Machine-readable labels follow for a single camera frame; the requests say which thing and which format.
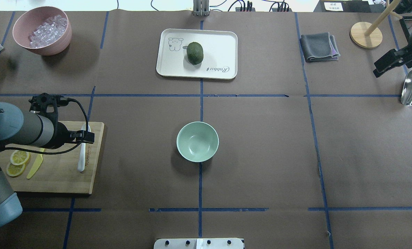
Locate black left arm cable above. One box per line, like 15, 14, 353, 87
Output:
3, 98, 89, 155

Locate white rabbit tray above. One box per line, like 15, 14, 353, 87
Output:
156, 29, 238, 80

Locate black box with label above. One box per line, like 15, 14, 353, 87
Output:
313, 0, 371, 13

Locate light green bowl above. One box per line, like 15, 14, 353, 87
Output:
176, 121, 219, 163

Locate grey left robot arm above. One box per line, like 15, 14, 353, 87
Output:
0, 93, 94, 227

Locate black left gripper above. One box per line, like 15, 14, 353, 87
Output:
29, 93, 95, 149

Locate bamboo cutting board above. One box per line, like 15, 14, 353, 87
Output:
0, 122, 105, 194

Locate wooden stand with pole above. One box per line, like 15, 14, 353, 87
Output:
350, 0, 403, 49

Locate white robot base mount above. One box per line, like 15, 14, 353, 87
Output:
153, 238, 245, 249

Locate grey metal bracket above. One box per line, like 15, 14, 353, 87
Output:
192, 0, 210, 16

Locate white plastic spoon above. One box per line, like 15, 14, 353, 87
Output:
77, 143, 86, 172

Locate clear ice cubes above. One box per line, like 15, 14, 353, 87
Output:
28, 15, 69, 48

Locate pink bowl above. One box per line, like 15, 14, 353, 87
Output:
12, 6, 72, 56

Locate yellow plastic knife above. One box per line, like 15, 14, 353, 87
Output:
27, 148, 45, 179

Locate green avocado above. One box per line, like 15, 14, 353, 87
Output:
186, 41, 204, 65

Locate black power strip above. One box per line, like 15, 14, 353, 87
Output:
236, 0, 293, 12

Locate grey folded cloth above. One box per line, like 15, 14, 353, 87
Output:
300, 33, 341, 63

